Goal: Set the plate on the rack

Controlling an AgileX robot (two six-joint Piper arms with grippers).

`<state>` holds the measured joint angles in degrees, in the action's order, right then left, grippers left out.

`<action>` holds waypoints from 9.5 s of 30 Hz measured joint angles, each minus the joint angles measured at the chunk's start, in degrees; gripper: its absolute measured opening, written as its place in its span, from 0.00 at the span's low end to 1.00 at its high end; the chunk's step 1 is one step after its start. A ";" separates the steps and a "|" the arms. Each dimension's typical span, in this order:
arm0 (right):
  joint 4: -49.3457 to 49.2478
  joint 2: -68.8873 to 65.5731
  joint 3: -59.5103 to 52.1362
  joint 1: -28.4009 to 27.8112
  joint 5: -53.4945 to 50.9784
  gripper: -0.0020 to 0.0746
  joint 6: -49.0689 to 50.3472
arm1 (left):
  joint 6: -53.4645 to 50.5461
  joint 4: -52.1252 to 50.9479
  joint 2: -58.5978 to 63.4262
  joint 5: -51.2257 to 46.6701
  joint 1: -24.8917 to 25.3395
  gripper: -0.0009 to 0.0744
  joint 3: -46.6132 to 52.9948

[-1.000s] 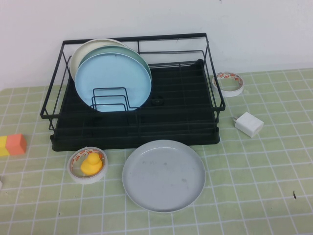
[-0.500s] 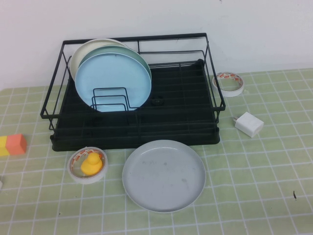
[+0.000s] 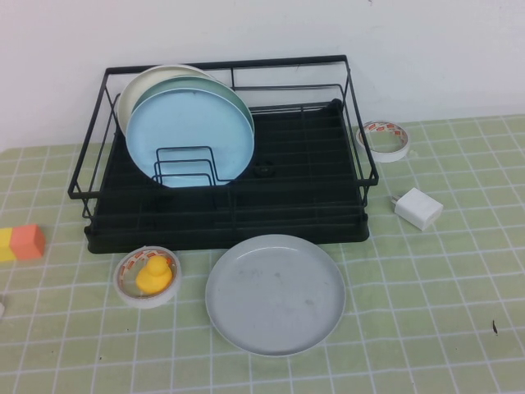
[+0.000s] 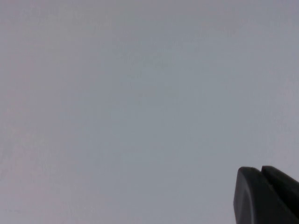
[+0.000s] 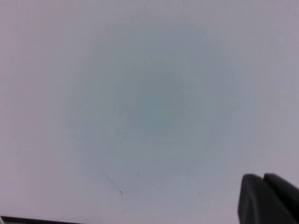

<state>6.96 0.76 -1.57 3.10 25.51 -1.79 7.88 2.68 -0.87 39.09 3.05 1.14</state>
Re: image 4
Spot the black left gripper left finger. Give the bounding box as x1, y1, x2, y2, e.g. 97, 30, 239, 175
233, 166, 295, 224

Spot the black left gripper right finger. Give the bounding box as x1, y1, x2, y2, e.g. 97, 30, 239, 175
261, 165, 299, 224

